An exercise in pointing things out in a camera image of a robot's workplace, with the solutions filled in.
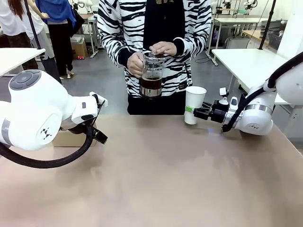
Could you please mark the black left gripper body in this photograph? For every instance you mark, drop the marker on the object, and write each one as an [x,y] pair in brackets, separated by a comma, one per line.
[80,127]

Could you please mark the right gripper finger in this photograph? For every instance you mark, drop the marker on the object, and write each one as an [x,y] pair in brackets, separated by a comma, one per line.
[201,113]
[207,104]

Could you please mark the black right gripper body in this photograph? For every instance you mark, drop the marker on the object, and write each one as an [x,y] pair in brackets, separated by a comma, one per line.
[219,113]

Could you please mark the white paper cup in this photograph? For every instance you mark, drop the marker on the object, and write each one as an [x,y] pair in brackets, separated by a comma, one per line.
[195,97]

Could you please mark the brown cardboard cup carrier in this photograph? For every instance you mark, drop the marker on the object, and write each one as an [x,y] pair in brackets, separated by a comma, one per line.
[68,140]

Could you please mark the glass coffee french press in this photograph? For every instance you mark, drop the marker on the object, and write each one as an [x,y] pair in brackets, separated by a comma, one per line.
[151,71]

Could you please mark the person's left forearm striped sleeve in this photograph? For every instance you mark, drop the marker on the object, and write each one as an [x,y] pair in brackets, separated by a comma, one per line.
[194,46]

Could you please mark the person's right forearm striped sleeve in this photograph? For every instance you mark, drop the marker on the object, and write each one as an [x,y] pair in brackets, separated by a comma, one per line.
[113,47]

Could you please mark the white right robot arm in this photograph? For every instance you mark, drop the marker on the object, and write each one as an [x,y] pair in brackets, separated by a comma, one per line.
[258,118]

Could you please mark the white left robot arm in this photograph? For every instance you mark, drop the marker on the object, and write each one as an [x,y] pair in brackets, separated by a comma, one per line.
[35,106]

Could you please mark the person's left hand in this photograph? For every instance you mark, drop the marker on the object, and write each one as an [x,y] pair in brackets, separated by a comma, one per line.
[163,48]

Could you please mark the person's right hand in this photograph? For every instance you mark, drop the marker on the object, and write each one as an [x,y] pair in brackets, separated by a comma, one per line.
[135,65]

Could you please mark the white side table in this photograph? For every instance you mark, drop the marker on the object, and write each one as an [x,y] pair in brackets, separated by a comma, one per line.
[16,59]
[248,63]

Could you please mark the brown cardboard storage box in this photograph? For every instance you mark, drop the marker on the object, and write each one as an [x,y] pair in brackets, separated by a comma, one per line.
[79,47]

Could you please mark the wooden top background table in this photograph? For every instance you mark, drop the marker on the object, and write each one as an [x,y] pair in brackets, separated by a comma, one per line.
[255,34]

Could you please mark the white background workbench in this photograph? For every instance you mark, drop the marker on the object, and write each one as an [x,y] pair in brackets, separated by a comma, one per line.
[239,21]

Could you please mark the bystander in blue top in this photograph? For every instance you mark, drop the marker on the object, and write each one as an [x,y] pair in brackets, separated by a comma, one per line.
[59,35]

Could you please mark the black plastic crate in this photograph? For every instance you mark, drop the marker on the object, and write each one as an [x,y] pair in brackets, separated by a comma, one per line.
[277,37]

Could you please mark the person in zebra striped hoodie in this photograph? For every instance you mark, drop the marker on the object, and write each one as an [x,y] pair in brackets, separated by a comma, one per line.
[154,23]

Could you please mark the bystander with long reddish hair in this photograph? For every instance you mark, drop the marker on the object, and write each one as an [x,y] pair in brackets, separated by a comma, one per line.
[11,23]

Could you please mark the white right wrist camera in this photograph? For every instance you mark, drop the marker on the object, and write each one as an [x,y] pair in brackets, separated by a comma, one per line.
[233,102]

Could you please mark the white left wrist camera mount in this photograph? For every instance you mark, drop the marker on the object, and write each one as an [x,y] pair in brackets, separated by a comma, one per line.
[100,101]

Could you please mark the black camera stand pole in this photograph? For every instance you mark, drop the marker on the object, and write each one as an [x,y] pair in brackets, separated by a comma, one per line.
[266,26]
[38,42]

